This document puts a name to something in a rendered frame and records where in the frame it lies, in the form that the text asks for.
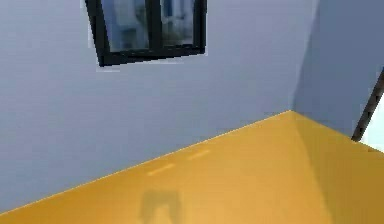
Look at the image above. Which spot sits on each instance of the black framed window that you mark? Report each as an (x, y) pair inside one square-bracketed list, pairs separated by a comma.
[(154, 30)]

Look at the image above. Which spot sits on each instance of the dark brown door frame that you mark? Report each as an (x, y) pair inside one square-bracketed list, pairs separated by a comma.
[(368, 110)]

